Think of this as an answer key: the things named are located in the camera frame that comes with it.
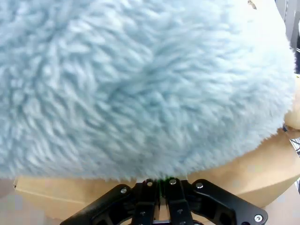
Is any open brown cardboard box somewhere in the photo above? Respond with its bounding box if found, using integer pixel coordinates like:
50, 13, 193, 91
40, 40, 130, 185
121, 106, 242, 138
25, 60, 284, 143
13, 127, 300, 218

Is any person's right hand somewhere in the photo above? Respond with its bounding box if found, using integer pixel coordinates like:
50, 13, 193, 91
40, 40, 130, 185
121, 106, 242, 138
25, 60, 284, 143
283, 93, 300, 131

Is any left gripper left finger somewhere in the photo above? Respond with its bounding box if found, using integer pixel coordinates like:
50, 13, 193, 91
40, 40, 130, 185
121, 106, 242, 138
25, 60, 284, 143
60, 179, 160, 225

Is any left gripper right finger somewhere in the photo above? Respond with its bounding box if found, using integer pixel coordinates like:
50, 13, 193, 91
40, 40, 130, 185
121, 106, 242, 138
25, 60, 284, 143
161, 177, 269, 225

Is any person's right forearm blue sleeve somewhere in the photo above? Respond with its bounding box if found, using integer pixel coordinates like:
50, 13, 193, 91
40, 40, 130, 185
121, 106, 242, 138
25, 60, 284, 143
0, 0, 297, 183

